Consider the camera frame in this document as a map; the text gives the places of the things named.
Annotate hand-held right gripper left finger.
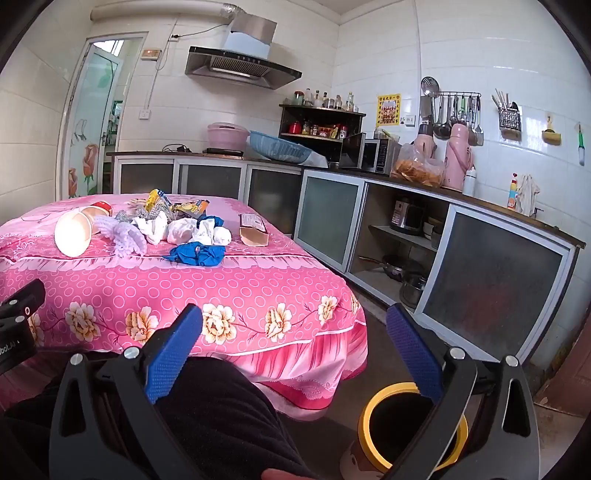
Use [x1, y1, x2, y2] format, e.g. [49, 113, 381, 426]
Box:
[48, 303, 204, 480]

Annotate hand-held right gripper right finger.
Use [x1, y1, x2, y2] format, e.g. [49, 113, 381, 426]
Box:
[385, 303, 541, 480]

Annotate yellow rimmed trash bin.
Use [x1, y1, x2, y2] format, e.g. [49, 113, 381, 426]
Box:
[339, 382, 469, 480]

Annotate silver mesh scrubber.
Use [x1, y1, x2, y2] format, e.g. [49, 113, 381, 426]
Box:
[113, 208, 171, 223]

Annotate steel pot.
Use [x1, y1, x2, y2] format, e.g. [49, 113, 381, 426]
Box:
[399, 274, 428, 308]

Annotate person's black trouser leg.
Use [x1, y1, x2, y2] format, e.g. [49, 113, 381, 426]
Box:
[0, 355, 319, 480]

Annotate steel wok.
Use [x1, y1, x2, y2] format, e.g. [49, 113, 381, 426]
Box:
[358, 255, 416, 282]

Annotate pink floral tablecloth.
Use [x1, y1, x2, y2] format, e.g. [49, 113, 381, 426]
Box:
[0, 194, 369, 411]

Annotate crumpled blue glove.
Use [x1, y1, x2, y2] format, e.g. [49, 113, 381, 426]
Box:
[163, 241, 226, 267]

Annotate long open kitchen cabinet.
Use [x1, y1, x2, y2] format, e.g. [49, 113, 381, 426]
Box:
[294, 167, 580, 365]

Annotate white paper cup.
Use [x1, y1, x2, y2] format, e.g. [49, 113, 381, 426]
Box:
[54, 208, 95, 258]

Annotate crumpled white tissue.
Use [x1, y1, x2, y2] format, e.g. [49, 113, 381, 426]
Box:
[134, 215, 167, 245]
[166, 218, 199, 244]
[191, 215, 232, 247]

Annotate red paper cup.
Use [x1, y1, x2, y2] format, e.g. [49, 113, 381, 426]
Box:
[81, 200, 113, 220]

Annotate brown paper packet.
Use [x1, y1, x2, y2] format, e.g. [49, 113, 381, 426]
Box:
[239, 213, 269, 247]

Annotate orange snack packet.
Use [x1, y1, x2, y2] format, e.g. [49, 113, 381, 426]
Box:
[173, 199, 211, 217]

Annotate yellow snack packet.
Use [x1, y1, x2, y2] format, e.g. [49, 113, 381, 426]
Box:
[147, 188, 174, 213]

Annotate three door kitchen cabinet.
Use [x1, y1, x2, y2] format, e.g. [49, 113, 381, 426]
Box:
[107, 151, 303, 236]

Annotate plastic bag of snacks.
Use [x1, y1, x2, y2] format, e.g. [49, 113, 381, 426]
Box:
[390, 143, 445, 188]

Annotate white rag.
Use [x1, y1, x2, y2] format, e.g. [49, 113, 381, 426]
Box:
[515, 174, 541, 215]

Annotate silver microwave oven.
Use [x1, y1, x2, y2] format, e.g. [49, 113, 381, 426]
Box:
[341, 133, 402, 175]

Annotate flower printed glass door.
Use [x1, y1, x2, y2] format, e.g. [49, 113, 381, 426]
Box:
[58, 32, 148, 199]

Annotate dark wooden shelf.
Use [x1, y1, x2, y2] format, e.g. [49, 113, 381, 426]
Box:
[278, 104, 366, 163]

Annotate pink lidded container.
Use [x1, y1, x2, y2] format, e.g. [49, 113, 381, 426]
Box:
[207, 122, 250, 149]

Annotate blue plastic basket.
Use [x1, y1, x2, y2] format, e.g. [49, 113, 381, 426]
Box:
[248, 130, 312, 162]

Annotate row of small jars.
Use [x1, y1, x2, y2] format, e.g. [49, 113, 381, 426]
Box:
[288, 120, 349, 139]

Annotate row of hanging kitchen utensils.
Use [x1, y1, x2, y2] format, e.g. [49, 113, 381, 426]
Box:
[419, 76, 485, 146]

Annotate metal chopstick holder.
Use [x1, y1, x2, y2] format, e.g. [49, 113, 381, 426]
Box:
[492, 89, 522, 139]

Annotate row of condiment bottles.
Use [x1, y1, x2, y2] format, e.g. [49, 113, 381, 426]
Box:
[293, 89, 358, 112]

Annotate steel range hood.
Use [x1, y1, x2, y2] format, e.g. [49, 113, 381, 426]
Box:
[185, 13, 303, 90]

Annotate yellow wall poster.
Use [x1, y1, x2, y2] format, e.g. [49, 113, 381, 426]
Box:
[376, 93, 402, 127]

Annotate yellow wall brush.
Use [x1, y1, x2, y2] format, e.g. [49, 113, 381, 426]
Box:
[541, 113, 561, 144]

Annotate white exhaust duct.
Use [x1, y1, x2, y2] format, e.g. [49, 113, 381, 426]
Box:
[90, 0, 241, 21]

